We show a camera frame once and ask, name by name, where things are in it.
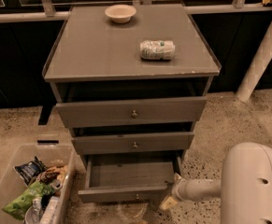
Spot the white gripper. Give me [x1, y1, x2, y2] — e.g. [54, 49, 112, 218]
[160, 173, 186, 211]

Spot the grey bottom drawer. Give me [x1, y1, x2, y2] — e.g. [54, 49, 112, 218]
[79, 151, 182, 203]

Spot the grey drawer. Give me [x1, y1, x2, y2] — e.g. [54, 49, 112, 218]
[56, 97, 207, 128]
[79, 151, 182, 203]
[72, 132, 194, 155]

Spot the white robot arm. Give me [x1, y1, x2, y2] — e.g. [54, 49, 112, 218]
[160, 142, 272, 224]

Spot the grey middle drawer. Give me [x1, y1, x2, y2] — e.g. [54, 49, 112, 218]
[72, 132, 194, 155]

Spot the grey top drawer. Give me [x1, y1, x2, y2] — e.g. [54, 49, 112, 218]
[56, 97, 207, 128]

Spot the grey wooden drawer cabinet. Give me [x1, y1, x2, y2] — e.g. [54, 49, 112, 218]
[41, 3, 222, 173]

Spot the silver can in bin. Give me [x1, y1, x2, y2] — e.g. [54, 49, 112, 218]
[50, 179, 63, 191]

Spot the brown snack bag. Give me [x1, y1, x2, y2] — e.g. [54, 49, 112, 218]
[36, 165, 67, 184]

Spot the clear plastic water bottle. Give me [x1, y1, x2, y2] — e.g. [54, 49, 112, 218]
[23, 197, 44, 224]

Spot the dark blue snack bag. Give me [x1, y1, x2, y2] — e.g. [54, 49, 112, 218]
[13, 156, 48, 186]

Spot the green snack bag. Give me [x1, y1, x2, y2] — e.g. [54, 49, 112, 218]
[2, 181, 55, 220]

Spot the clear plastic storage bin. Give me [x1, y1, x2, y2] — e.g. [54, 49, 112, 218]
[0, 145, 76, 224]

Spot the beige paper bowl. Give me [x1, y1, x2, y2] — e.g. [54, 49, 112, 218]
[105, 5, 136, 24]

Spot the grey metal railing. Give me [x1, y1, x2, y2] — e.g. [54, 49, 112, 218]
[0, 0, 272, 24]

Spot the white diagonal support post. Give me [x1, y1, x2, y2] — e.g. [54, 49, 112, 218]
[236, 22, 272, 102]

